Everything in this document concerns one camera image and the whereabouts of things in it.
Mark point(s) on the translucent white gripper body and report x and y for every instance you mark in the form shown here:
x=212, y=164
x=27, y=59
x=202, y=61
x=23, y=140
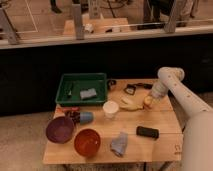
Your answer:
x=153, y=101

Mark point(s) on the red yellow apple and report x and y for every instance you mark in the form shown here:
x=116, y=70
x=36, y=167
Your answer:
x=147, y=101

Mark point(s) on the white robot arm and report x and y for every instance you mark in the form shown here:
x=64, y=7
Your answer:
x=197, y=149

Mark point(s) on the white paper cup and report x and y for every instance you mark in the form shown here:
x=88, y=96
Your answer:
x=110, y=109

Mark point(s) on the small metal cup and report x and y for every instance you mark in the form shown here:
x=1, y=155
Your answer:
x=111, y=84

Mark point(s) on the blue plastic cup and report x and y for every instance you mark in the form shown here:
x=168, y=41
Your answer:
x=86, y=117

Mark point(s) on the yellow banana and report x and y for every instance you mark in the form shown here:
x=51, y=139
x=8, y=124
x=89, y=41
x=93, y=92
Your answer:
x=129, y=105

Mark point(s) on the black rectangular remote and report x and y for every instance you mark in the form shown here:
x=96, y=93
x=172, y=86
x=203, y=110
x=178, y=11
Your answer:
x=147, y=132

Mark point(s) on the blue crumpled cloth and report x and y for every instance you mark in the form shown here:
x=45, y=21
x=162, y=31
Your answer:
x=119, y=144

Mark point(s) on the grey blue sponge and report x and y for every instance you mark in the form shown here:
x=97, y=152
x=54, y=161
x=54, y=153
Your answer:
x=88, y=94

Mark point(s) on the orange bowl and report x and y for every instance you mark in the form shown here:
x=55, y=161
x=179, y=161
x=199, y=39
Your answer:
x=87, y=142

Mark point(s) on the green plastic tray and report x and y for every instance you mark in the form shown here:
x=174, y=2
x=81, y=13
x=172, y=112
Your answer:
x=82, y=81

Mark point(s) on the dark marker in tray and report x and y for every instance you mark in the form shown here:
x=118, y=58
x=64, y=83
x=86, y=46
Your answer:
x=69, y=94

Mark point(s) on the wooden table in background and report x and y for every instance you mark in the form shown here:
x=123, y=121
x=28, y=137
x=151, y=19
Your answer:
x=99, y=26

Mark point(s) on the purple bowl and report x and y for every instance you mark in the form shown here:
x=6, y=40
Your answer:
x=60, y=130

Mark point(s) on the black handled peeler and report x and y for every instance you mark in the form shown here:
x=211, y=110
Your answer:
x=131, y=88

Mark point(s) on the orange handled tool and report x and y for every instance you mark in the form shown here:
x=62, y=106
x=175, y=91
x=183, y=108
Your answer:
x=68, y=109

